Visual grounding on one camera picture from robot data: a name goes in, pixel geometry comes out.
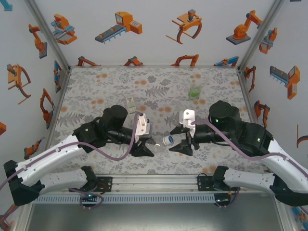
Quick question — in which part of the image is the clear bottle with green label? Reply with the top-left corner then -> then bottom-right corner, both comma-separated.
188,84 -> 202,101

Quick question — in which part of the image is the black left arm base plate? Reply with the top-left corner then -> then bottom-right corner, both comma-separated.
95,176 -> 114,193

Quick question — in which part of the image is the grey metal base panel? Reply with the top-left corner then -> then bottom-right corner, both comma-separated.
26,203 -> 282,231

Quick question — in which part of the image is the floral printed tablecloth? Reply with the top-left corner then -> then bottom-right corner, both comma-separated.
45,66 -> 268,175

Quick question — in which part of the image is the aluminium front rail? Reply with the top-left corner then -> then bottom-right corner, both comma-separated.
56,173 -> 244,193

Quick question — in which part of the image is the aluminium side rail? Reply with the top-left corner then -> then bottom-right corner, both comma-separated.
237,67 -> 275,169
39,67 -> 72,164

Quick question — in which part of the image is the aluminium rear rail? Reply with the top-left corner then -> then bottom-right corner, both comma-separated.
69,64 -> 240,68

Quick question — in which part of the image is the grey slotted cable duct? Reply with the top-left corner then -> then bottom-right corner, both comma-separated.
36,193 -> 216,205

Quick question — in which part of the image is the thin dark base cable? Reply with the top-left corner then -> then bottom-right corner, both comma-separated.
215,189 -> 239,209

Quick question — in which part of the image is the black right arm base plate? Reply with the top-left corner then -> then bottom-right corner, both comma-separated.
196,173 -> 215,193

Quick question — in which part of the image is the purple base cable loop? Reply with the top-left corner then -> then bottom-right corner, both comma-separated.
68,186 -> 106,210

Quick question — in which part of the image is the clear unlabelled plastic bottle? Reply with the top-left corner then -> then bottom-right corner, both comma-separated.
148,134 -> 170,156

